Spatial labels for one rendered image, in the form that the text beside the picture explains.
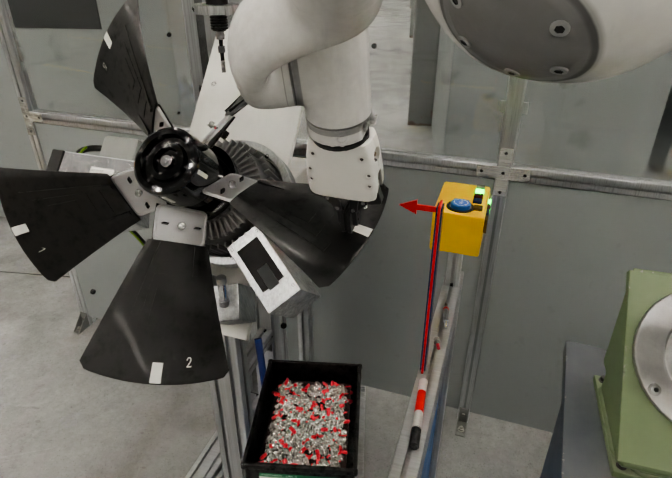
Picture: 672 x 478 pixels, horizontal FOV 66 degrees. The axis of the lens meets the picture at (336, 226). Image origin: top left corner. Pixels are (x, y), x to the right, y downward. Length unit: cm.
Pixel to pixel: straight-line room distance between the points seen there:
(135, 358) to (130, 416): 129
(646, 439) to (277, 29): 65
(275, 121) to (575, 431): 81
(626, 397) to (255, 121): 86
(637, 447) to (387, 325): 119
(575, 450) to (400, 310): 107
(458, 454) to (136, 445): 112
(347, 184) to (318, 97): 15
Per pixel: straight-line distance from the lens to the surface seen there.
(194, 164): 86
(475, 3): 17
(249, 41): 52
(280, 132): 115
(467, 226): 104
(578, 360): 96
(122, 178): 98
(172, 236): 91
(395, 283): 175
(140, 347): 89
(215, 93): 126
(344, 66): 59
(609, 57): 18
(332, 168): 69
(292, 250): 76
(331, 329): 195
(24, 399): 242
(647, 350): 79
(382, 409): 207
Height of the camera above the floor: 153
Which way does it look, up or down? 28 degrees down
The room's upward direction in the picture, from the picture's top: straight up
